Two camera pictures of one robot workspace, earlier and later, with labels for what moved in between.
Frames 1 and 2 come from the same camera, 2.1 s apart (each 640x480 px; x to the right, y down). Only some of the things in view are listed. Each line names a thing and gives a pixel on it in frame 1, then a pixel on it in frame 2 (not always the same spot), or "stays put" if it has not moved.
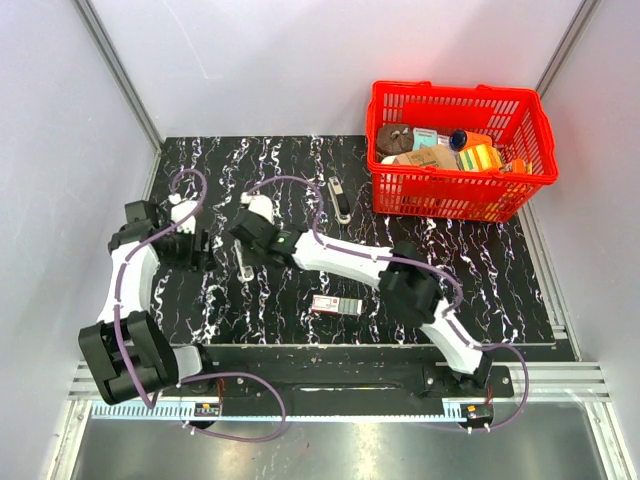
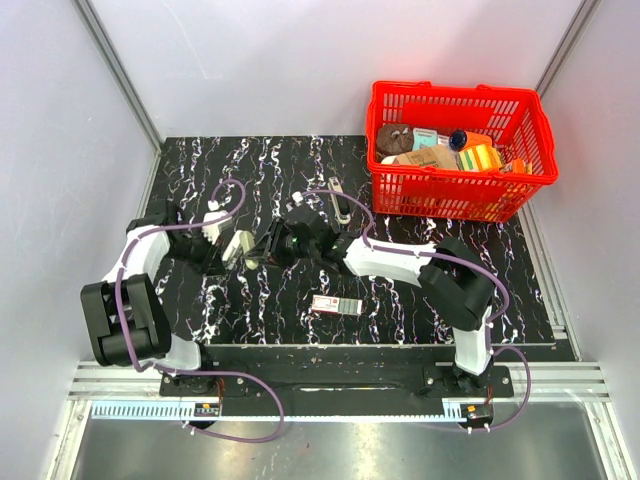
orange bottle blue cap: x=460 y=139 stays put
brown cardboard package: x=440 y=155 stays put
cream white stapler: x=246 y=273 -> x=241 y=242
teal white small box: x=424 y=137 stays put
